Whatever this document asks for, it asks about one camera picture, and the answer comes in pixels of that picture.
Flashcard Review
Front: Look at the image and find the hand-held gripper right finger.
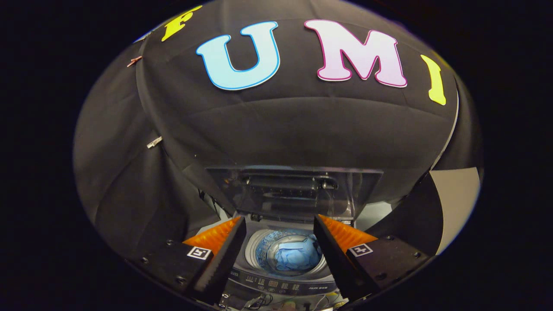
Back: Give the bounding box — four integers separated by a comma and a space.
313, 214, 433, 303

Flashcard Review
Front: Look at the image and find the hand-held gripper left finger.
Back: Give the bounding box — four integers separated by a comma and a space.
127, 216, 247, 305

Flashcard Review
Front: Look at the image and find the light blue polo shirt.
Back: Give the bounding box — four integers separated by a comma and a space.
273, 239, 323, 272

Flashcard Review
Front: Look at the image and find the grey washing machine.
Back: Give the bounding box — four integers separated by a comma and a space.
207, 166, 385, 310

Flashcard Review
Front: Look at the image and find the transparent washing machine lid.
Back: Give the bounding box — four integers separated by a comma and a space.
207, 166, 384, 222

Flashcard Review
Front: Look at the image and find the grey cabinet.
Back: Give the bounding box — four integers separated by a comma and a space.
367, 167, 481, 256

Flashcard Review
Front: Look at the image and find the black backdrop cloth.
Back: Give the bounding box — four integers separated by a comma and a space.
73, 0, 483, 260

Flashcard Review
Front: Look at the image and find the tangle of black cables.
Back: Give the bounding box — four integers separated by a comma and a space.
219, 292, 343, 311

